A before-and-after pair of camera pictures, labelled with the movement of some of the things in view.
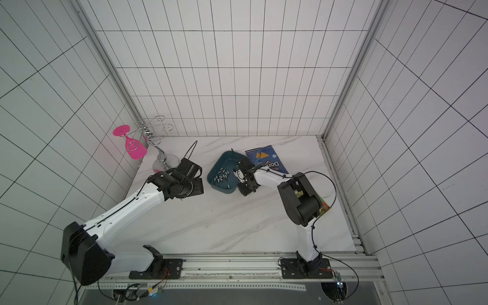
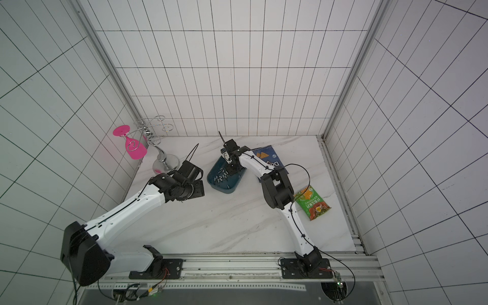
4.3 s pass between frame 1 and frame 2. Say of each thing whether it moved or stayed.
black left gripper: stayed
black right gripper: moved
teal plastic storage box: stayed
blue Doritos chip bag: stayed
